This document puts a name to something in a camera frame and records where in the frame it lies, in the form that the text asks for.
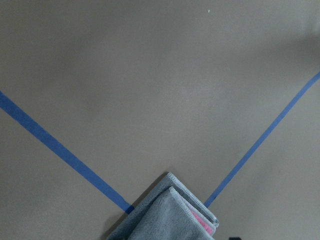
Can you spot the pink and grey towel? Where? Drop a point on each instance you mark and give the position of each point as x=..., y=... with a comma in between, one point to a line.
x=170, y=211

